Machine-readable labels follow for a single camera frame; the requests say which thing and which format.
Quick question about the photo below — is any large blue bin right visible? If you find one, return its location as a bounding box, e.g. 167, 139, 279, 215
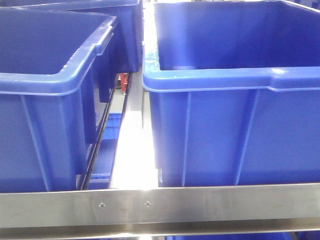
142, 0, 320, 187

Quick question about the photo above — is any large blue bin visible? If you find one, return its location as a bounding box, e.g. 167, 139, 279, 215
142, 0, 320, 187
0, 7, 118, 193

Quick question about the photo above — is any blue bin behind left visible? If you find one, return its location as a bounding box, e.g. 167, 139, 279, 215
23, 0, 143, 73

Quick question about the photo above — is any large blue bin left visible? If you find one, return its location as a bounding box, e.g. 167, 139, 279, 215
0, 7, 118, 193

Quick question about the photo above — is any steel shelf front rail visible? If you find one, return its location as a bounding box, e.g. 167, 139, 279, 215
0, 183, 320, 240

